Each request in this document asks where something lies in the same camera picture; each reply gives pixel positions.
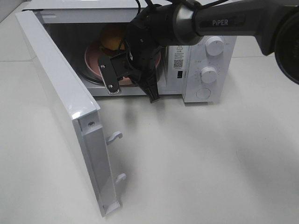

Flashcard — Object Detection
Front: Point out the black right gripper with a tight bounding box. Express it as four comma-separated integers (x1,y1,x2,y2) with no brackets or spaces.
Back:
98,17,160,103

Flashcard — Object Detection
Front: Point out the burger with sesame-free bun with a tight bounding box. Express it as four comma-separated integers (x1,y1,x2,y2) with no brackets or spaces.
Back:
99,23,127,53

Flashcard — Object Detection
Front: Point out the white microwave door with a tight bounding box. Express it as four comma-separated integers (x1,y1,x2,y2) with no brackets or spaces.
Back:
16,11,126,216

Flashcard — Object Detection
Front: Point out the round white door release button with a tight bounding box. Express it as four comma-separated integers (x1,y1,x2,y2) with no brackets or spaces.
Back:
196,88,211,100

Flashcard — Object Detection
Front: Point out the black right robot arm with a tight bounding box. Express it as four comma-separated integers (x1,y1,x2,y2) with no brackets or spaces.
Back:
98,0,299,102

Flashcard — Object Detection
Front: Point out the glass microwave turntable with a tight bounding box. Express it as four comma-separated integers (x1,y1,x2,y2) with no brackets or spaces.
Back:
82,70,135,87

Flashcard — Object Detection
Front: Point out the white warning label sticker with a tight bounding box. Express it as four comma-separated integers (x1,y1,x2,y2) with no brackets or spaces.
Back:
172,45,189,70

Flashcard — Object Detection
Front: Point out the white microwave oven body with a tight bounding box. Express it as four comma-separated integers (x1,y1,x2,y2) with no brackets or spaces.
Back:
16,0,236,103

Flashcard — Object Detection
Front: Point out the lower white timer knob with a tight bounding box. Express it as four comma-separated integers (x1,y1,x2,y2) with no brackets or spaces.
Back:
200,66,218,84

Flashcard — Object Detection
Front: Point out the upper white power knob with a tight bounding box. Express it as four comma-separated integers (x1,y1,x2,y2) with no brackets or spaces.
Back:
205,36,225,56

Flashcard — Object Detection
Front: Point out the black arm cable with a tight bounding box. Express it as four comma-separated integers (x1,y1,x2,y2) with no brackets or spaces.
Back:
134,0,236,24

